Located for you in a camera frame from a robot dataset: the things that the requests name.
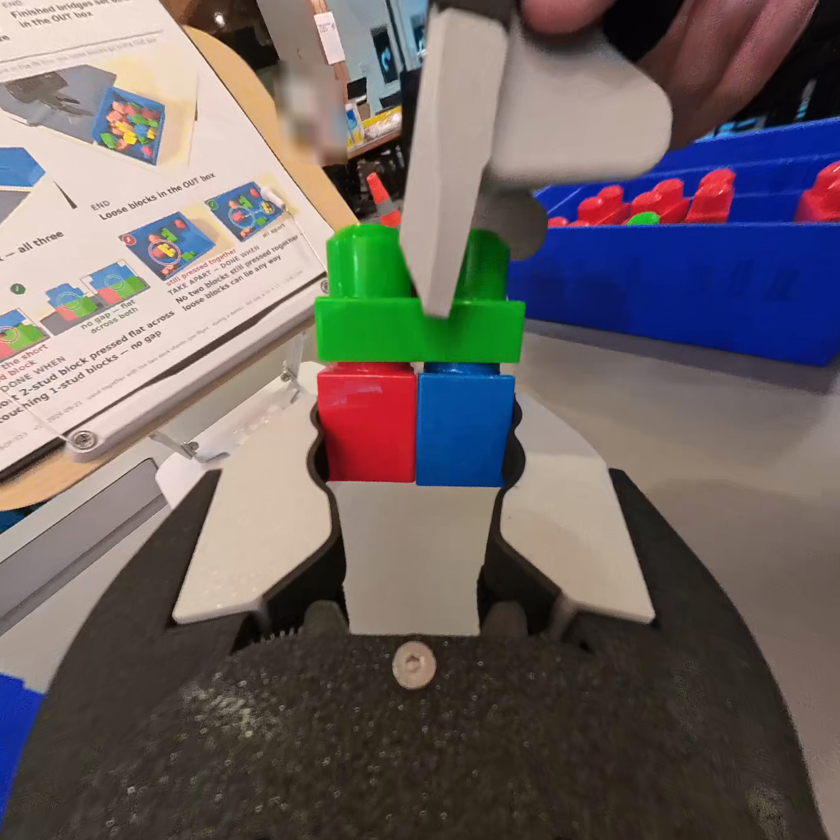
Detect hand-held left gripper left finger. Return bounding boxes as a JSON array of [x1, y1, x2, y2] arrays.
[[172, 394, 347, 634]]

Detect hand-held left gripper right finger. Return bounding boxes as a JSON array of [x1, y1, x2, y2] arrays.
[[481, 394, 657, 642]]

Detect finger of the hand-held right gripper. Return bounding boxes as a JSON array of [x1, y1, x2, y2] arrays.
[[398, 7, 511, 321], [256, 0, 331, 65]]

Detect cluster of assembled block bridges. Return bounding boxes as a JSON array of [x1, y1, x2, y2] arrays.
[[546, 164, 840, 228]]

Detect red single-stud toy block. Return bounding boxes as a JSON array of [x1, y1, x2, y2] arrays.
[[317, 363, 419, 484]]

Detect blue single-stud toy block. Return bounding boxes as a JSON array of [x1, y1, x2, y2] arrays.
[[415, 364, 517, 488]]

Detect green two-stud toy block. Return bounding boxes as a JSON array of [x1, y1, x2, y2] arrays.
[[315, 223, 526, 366]]

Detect blue plastic bin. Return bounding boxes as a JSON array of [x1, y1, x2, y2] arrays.
[[0, 672, 45, 811], [508, 118, 840, 368]]

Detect grey desk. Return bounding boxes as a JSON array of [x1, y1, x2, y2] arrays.
[[0, 331, 840, 788]]

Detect person's right hand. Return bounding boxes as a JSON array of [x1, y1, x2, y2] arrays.
[[520, 0, 823, 150]]

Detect orange striped traffic cone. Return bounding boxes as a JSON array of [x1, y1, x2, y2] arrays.
[[366, 172, 403, 229]]

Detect printed instruction sheet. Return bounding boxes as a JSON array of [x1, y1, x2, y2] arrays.
[[0, 0, 337, 475]]

